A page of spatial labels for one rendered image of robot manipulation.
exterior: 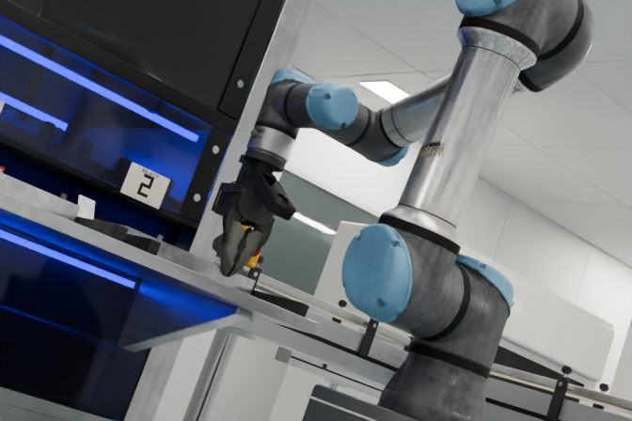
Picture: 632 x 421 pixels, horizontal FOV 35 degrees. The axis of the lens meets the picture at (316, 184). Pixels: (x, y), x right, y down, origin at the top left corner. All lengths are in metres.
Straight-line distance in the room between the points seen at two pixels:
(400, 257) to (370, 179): 6.81
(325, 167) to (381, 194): 0.61
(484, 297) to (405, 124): 0.37
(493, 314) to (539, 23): 0.40
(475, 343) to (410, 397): 0.12
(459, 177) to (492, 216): 7.71
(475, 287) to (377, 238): 0.16
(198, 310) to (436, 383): 0.49
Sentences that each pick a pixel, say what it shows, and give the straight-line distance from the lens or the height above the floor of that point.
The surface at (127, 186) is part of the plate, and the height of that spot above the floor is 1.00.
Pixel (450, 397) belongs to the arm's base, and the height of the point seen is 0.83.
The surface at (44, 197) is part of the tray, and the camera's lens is 1.53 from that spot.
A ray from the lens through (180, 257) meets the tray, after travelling 1.63.
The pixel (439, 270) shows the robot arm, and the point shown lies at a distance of 1.32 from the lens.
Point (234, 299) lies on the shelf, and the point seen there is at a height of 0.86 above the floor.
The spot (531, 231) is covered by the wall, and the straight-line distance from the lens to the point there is 9.43.
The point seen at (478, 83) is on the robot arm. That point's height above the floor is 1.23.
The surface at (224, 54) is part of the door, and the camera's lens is 1.97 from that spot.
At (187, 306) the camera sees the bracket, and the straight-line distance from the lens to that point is 1.73.
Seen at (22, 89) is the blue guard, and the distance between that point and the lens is 1.79.
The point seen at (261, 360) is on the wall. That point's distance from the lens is 7.68.
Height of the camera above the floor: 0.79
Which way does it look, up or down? 11 degrees up
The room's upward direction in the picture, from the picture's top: 20 degrees clockwise
